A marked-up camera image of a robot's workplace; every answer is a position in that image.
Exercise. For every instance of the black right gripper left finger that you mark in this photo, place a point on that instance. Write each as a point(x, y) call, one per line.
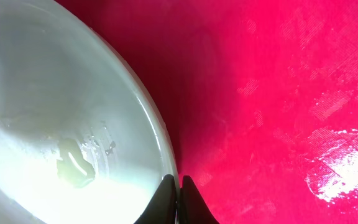
point(163, 205)

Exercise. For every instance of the mint green plate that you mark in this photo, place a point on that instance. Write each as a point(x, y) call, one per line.
point(81, 140)

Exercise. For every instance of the red plastic tray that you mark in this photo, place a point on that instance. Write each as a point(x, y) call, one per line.
point(260, 98)

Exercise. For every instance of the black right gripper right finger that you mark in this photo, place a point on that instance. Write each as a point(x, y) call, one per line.
point(193, 209)

